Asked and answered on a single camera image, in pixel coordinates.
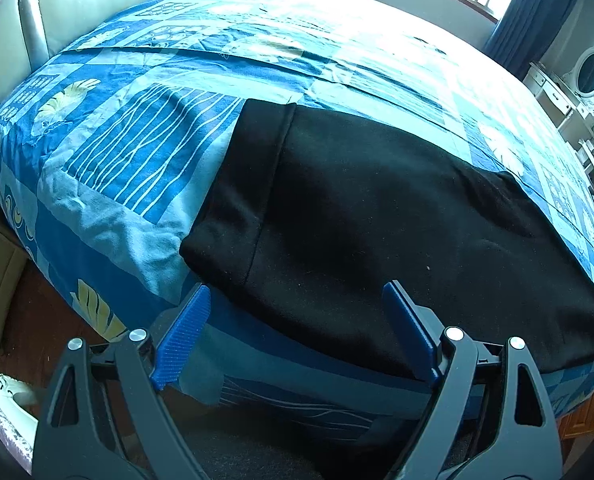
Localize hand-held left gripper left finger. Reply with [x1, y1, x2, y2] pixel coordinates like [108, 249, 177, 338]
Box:
[33, 284, 212, 480]

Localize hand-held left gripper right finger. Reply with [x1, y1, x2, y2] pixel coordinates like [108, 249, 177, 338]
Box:
[382, 281, 562, 480]

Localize black pants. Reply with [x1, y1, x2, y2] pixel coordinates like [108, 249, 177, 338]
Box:
[179, 99, 594, 380]

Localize white shoe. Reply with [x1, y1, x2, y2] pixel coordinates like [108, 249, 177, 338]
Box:
[0, 357, 39, 411]

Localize brown wooden cabinet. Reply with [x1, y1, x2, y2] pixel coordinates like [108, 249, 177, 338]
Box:
[559, 375, 594, 442]

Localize blue patterned bed sheet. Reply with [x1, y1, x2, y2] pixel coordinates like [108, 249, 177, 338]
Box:
[0, 0, 594, 441]

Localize white vanity dresser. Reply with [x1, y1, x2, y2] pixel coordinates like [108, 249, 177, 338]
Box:
[522, 45, 594, 136]

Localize oval mirror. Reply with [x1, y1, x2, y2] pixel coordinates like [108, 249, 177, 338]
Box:
[576, 46, 594, 98]

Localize blue curtain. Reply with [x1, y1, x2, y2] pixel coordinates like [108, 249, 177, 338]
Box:
[482, 0, 584, 81]

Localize cream leather headboard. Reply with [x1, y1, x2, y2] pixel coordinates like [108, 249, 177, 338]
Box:
[0, 0, 278, 116]

